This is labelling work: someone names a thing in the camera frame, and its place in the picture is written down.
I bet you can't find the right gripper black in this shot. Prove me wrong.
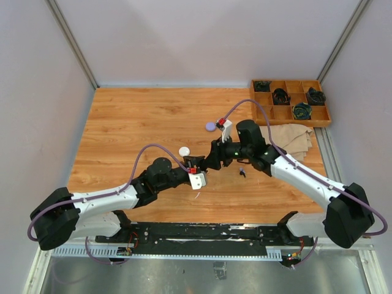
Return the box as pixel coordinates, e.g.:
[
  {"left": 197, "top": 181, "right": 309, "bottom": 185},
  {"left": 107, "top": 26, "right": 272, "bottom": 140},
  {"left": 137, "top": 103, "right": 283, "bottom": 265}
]
[{"left": 202, "top": 133, "right": 252, "bottom": 170}]

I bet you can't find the white earbud charging case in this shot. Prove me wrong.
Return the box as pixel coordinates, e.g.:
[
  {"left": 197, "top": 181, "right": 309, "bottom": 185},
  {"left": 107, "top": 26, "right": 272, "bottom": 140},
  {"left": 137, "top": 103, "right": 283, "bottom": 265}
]
[{"left": 178, "top": 146, "right": 190, "bottom": 157}]

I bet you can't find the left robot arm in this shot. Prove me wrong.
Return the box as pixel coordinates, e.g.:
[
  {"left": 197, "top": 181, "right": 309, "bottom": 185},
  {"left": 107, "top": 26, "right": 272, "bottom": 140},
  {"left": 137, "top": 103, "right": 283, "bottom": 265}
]
[{"left": 27, "top": 156, "right": 207, "bottom": 251}]

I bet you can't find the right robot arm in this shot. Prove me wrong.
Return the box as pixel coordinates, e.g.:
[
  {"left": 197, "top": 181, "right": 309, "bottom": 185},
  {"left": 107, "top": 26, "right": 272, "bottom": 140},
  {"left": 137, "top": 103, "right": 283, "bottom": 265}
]
[{"left": 201, "top": 119, "right": 375, "bottom": 249}]

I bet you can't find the purple earbud charging case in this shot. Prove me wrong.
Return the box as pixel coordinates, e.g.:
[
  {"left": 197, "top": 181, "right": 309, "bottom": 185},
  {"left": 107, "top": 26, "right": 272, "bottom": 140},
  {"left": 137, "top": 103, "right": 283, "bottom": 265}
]
[{"left": 205, "top": 122, "right": 216, "bottom": 132}]

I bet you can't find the beige folded cloth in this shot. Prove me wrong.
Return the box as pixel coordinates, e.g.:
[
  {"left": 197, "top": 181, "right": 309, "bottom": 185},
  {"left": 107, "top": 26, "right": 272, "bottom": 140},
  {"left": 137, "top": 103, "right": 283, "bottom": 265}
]
[{"left": 260, "top": 124, "right": 313, "bottom": 161}]

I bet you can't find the rolled dark tie top-left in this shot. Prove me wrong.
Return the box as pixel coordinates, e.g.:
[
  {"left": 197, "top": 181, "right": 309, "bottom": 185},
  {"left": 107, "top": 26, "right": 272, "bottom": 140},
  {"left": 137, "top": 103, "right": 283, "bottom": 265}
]
[{"left": 253, "top": 80, "right": 272, "bottom": 92}]

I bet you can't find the rolled black tie centre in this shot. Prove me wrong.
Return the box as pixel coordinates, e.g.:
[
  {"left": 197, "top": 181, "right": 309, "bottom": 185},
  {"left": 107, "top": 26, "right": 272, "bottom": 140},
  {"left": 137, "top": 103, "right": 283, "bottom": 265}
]
[{"left": 272, "top": 88, "right": 291, "bottom": 105}]

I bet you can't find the rolled black tie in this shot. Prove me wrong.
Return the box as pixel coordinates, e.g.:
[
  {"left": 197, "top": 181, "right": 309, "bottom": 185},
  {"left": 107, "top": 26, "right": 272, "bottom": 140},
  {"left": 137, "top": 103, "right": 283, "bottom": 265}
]
[
  {"left": 306, "top": 87, "right": 326, "bottom": 106},
  {"left": 272, "top": 88, "right": 291, "bottom": 105}
]

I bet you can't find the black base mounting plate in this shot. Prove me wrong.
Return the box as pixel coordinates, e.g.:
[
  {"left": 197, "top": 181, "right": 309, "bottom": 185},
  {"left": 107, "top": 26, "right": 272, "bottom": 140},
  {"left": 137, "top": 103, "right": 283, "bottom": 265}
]
[{"left": 95, "top": 222, "right": 314, "bottom": 258}]

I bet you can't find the wooden compartment tray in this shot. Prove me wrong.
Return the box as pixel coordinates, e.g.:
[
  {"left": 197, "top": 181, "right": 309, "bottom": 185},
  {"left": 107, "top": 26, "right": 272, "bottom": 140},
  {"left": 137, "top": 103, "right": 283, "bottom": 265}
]
[{"left": 249, "top": 79, "right": 331, "bottom": 127}]

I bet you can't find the rolled blue patterned tie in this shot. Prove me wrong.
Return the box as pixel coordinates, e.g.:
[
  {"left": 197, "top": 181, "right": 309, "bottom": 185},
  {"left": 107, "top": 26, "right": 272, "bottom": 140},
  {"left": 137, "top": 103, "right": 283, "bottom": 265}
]
[{"left": 292, "top": 102, "right": 312, "bottom": 120}]

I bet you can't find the rolled black tie right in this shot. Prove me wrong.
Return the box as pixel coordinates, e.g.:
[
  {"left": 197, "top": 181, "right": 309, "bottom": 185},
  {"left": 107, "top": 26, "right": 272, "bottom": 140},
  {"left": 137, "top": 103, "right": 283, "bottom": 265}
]
[{"left": 306, "top": 87, "right": 326, "bottom": 106}]

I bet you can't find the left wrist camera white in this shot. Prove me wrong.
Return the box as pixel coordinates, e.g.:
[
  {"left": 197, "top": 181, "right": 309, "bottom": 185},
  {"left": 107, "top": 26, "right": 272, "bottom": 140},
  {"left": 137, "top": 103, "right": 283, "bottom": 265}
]
[{"left": 188, "top": 171, "right": 207, "bottom": 190}]

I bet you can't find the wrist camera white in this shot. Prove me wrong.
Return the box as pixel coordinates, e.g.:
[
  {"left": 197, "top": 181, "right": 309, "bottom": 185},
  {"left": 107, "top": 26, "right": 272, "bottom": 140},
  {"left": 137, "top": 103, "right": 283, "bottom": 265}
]
[
  {"left": 216, "top": 118, "right": 232, "bottom": 143},
  {"left": 188, "top": 171, "right": 207, "bottom": 190}
]

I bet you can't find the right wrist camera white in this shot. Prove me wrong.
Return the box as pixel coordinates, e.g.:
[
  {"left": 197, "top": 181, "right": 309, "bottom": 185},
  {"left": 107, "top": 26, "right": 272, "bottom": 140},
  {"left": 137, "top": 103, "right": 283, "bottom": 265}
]
[{"left": 216, "top": 118, "right": 232, "bottom": 143}]

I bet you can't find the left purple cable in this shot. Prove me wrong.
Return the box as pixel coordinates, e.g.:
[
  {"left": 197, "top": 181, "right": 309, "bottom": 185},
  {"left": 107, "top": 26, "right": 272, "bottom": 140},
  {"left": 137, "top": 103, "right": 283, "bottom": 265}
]
[{"left": 27, "top": 144, "right": 197, "bottom": 266}]

